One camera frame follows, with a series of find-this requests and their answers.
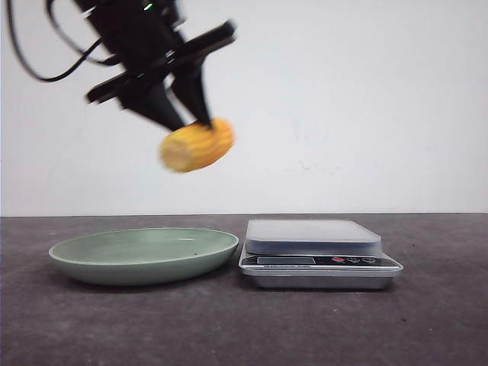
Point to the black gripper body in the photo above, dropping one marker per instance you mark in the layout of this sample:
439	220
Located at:
149	47

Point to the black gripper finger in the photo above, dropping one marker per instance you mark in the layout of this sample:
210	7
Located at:
188	89
153	103

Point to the yellow corn cob piece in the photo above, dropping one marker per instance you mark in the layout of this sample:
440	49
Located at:
196	146

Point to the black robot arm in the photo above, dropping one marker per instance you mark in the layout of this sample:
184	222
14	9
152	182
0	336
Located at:
134	7

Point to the green shallow plate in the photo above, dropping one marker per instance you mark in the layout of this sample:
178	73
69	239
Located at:
144	256

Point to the silver digital kitchen scale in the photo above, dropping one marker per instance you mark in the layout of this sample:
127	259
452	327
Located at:
327	254

